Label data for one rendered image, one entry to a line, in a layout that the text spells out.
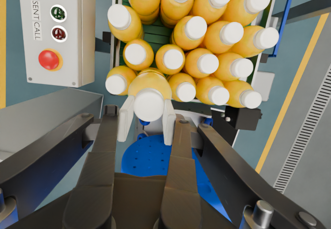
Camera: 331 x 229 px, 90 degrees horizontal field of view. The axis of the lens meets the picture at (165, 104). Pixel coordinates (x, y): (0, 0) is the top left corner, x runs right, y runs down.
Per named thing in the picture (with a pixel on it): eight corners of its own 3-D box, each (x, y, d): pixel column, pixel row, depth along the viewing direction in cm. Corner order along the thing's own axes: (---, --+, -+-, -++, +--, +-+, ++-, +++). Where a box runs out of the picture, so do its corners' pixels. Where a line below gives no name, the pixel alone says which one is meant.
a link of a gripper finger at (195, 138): (177, 131, 13) (213, 134, 14) (172, 112, 18) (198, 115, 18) (174, 147, 14) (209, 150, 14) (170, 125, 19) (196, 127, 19)
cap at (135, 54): (147, 46, 34) (146, 45, 32) (144, 65, 35) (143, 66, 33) (127, 43, 34) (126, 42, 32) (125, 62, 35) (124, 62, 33)
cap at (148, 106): (146, 121, 23) (146, 126, 22) (129, 99, 22) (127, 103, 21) (169, 105, 23) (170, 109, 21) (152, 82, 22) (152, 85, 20)
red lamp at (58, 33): (54, 39, 32) (50, 38, 30) (53, 27, 31) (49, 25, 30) (66, 41, 32) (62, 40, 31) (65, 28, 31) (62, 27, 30)
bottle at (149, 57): (155, 47, 52) (155, 39, 34) (151, 69, 53) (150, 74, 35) (132, 42, 51) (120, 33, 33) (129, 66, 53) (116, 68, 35)
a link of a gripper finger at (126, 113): (125, 142, 15) (116, 142, 15) (133, 117, 22) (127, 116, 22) (127, 111, 14) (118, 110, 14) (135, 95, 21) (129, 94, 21)
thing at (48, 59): (42, 68, 33) (38, 68, 32) (41, 49, 32) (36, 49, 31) (61, 70, 33) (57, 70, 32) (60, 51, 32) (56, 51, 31)
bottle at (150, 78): (148, 101, 42) (144, 135, 24) (130, 79, 40) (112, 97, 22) (171, 85, 41) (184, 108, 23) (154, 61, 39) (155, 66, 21)
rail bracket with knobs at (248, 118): (215, 117, 60) (228, 129, 50) (219, 98, 58) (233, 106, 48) (242, 119, 60) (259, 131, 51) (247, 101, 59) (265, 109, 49)
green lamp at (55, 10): (53, 19, 31) (49, 17, 30) (52, 6, 30) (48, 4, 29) (65, 21, 31) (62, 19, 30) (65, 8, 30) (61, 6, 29)
